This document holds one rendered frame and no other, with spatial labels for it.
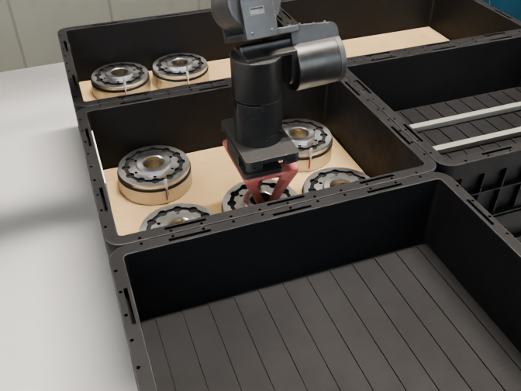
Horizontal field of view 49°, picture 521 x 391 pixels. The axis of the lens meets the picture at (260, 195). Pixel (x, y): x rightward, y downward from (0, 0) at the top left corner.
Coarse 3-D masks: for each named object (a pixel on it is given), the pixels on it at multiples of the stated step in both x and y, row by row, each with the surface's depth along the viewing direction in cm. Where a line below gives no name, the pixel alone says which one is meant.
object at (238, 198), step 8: (240, 184) 77; (264, 184) 78; (272, 184) 78; (232, 192) 76; (240, 192) 76; (288, 192) 76; (224, 200) 75; (232, 200) 75; (240, 200) 75; (224, 208) 73; (232, 208) 74
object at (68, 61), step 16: (160, 16) 106; (176, 16) 107; (192, 16) 108; (64, 32) 100; (64, 48) 95; (64, 64) 90; (224, 80) 87; (80, 96) 82; (128, 96) 83; (144, 96) 82
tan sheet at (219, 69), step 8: (208, 64) 113; (216, 64) 113; (224, 64) 113; (152, 72) 110; (216, 72) 110; (224, 72) 110; (152, 80) 108; (88, 88) 105; (152, 88) 105; (88, 96) 103
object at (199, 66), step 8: (168, 56) 109; (176, 56) 109; (184, 56) 109; (192, 56) 109; (200, 56) 109; (160, 64) 106; (200, 64) 107; (160, 72) 103; (168, 72) 104; (176, 72) 103; (184, 72) 103; (192, 72) 104; (200, 72) 104
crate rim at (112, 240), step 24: (168, 96) 82; (192, 96) 83; (360, 96) 82; (384, 120) 77; (408, 144) 73; (96, 168) 68; (432, 168) 68; (96, 192) 65; (312, 192) 65; (336, 192) 65; (216, 216) 62; (240, 216) 62; (120, 240) 59
